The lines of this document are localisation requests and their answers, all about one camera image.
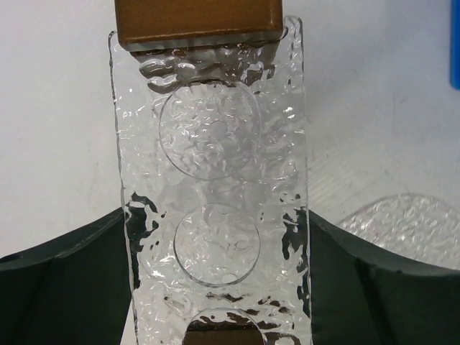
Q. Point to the clear textured glass tray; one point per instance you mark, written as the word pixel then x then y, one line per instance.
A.
pixel 418 227

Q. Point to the blue plastic compartment bin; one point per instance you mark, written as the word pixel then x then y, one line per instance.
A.
pixel 455 45

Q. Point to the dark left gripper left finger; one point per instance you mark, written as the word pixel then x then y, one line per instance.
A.
pixel 74 289

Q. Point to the clear acrylic toothbrush holder rack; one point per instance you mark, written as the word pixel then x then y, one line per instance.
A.
pixel 214 184

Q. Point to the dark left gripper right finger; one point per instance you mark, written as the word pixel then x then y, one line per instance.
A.
pixel 363 294

